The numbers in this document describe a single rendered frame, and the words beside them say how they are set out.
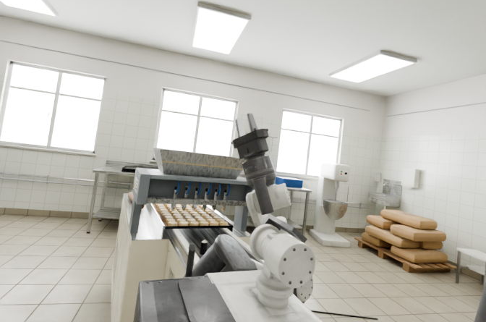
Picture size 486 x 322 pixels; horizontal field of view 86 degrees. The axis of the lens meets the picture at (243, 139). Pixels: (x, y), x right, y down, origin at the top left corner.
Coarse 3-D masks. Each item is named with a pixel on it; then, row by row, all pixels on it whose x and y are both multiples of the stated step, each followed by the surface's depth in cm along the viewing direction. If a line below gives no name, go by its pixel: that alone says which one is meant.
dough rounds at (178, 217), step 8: (160, 208) 174; (168, 208) 178; (176, 208) 185; (200, 208) 188; (208, 208) 191; (160, 216) 161; (168, 216) 156; (176, 216) 159; (184, 216) 164; (192, 216) 167; (200, 216) 166; (208, 216) 168; (216, 216) 170; (168, 224) 144; (176, 224) 145; (184, 224) 146; (192, 224) 149; (200, 224) 152; (208, 224) 157; (216, 224) 155; (224, 224) 157
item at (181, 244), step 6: (174, 234) 137; (180, 234) 133; (174, 240) 135; (180, 240) 125; (186, 240) 126; (180, 246) 124; (186, 246) 119; (180, 252) 123; (186, 252) 115; (186, 258) 114; (198, 258) 107; (186, 264) 113
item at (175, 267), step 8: (192, 240) 144; (208, 240) 148; (168, 248) 142; (200, 248) 128; (208, 248) 136; (168, 256) 138; (176, 256) 124; (200, 256) 124; (168, 264) 136; (176, 264) 122; (184, 264) 114; (168, 272) 134; (176, 272) 120; (184, 272) 110
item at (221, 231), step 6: (210, 228) 171; (216, 228) 162; (222, 228) 154; (228, 234) 146; (234, 234) 144; (240, 240) 136; (246, 246) 128; (246, 252) 126; (252, 258) 120; (258, 258) 116
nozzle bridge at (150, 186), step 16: (144, 176) 137; (160, 176) 140; (176, 176) 145; (192, 176) 156; (144, 192) 137; (160, 192) 149; (192, 192) 157; (240, 192) 171; (240, 208) 178; (240, 224) 175
